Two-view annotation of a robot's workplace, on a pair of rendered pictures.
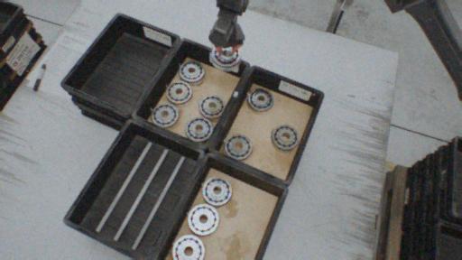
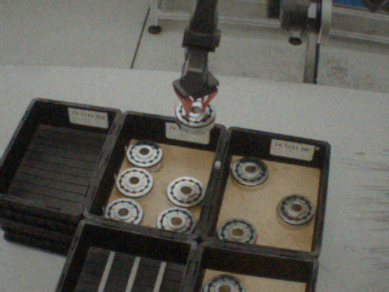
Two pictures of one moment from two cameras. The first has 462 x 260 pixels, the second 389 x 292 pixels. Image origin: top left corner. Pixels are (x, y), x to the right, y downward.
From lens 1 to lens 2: 52 cm
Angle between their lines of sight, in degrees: 19
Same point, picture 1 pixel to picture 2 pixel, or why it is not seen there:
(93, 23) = not seen: outside the picture
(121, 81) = (50, 184)
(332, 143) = (353, 214)
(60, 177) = not seen: outside the picture
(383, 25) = (369, 81)
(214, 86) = (180, 168)
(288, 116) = (292, 185)
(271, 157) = (284, 239)
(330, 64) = (324, 121)
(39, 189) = not seen: outside the picture
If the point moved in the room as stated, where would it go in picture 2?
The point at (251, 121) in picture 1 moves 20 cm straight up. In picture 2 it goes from (244, 202) to (250, 151)
